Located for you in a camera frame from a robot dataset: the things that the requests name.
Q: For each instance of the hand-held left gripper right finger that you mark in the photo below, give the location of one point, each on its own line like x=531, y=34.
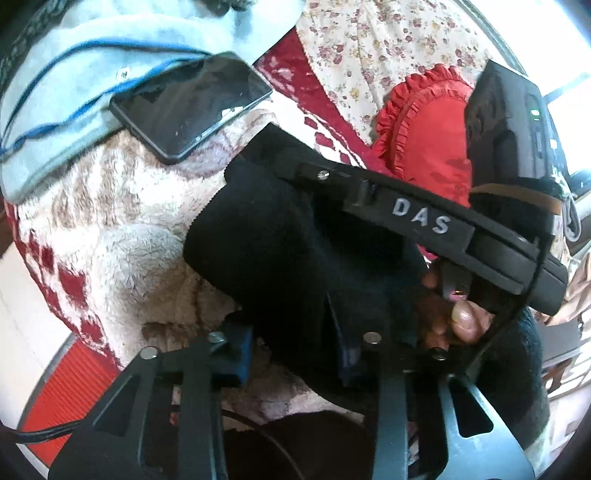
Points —
x=392, y=415

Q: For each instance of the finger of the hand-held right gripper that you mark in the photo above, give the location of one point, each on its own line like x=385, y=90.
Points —
x=318, y=173

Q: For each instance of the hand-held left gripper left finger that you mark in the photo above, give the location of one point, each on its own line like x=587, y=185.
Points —
x=240, y=357

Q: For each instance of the black pants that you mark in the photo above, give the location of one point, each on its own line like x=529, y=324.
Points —
x=277, y=258

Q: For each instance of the person's right forearm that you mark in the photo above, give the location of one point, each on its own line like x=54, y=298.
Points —
x=517, y=369

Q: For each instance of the person's right hand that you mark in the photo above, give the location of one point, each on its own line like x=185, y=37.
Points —
x=466, y=323

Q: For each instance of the red heart-shaped frilled pillow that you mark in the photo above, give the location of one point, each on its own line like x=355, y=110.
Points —
x=429, y=138

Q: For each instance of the dark round object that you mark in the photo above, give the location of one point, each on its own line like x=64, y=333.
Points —
x=314, y=447

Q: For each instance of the floral quilt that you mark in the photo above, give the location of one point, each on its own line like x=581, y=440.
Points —
x=392, y=41

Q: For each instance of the black smartphone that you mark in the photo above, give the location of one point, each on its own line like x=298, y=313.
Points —
x=189, y=101

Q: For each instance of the red and white fleece blanket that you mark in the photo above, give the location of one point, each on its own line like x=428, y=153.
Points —
x=129, y=240

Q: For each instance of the beige cloth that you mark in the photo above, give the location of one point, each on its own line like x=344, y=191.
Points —
x=577, y=286

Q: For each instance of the red ribbed panel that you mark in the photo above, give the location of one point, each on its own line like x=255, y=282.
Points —
x=64, y=397

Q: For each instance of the light blue fleece garment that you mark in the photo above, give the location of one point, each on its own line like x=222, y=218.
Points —
x=69, y=92

